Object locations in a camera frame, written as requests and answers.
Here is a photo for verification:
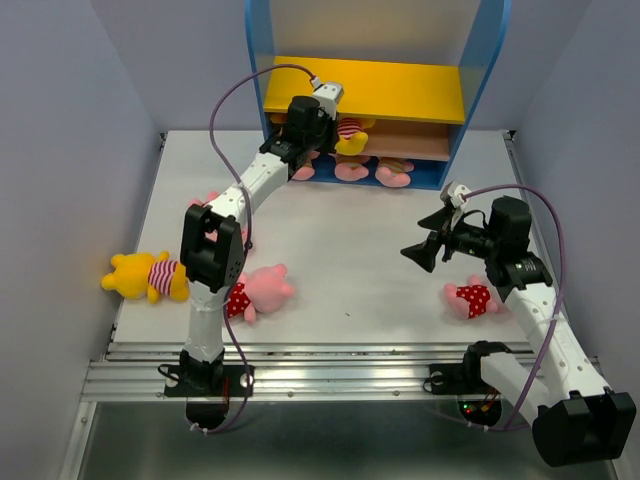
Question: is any pink plush striped body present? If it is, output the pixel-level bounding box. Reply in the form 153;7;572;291
334;154;370;182

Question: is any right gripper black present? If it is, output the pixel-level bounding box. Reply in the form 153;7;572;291
399;204;501;272

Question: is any blue wooden toy shelf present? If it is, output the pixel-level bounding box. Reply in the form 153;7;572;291
244;1;511;189

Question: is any aluminium rail frame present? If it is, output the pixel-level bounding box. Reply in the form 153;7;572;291
58;130;627;480

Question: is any pink frog plush striped shirt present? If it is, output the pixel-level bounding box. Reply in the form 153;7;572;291
292;152;317;181

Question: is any yellow bear plush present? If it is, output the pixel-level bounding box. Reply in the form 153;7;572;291
335;117;376;156
270;113;287;124
100;251;190;304

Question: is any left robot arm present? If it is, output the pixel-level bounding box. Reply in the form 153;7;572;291
165;92;339;397

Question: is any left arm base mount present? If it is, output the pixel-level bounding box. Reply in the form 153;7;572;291
157;364;255;435

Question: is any pink pig plush dotted dress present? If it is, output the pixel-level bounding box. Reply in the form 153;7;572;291
189;190;254;252

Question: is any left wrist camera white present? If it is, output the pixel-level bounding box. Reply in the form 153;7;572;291
310;76;344;120

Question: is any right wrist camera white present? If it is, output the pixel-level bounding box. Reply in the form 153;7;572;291
440;181;471;229

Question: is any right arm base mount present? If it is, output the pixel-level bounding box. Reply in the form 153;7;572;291
422;363;502;427

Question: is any brown lower shelf board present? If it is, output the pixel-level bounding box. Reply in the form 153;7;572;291
362;132;450;162

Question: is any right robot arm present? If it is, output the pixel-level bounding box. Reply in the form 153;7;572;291
401;191;637;467

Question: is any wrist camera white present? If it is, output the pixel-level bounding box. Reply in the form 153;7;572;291
310;76;344;120
440;181;471;229

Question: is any pink pig plush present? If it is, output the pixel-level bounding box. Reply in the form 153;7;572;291
225;264;296;324
442;275;507;319

